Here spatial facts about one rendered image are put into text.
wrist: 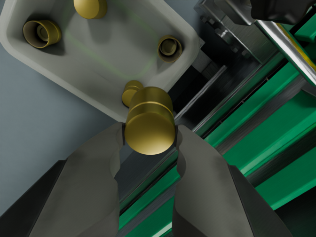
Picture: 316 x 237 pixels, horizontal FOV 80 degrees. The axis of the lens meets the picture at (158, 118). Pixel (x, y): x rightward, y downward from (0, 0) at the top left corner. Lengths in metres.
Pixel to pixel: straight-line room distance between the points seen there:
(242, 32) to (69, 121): 0.36
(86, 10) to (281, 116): 0.26
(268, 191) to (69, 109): 0.37
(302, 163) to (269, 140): 0.08
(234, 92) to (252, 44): 0.06
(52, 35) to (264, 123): 0.30
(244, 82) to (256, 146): 0.09
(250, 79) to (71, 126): 0.36
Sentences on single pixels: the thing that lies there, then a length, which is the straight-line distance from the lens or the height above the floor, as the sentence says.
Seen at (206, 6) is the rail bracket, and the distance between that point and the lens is 0.20.
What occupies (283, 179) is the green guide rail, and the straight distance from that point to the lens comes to 0.28.
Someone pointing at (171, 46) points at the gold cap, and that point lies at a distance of 0.32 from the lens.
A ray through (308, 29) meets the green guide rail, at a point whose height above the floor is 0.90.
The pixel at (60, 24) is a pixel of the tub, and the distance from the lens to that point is 0.37.
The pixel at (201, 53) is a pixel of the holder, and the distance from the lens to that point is 0.36.
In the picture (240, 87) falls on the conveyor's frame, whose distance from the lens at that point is 0.26.
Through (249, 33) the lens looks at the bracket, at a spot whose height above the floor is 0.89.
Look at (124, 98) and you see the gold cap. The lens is 0.32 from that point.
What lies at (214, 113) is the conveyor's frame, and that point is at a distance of 0.27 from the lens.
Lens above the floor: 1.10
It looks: 61 degrees down
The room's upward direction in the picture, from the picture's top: 179 degrees clockwise
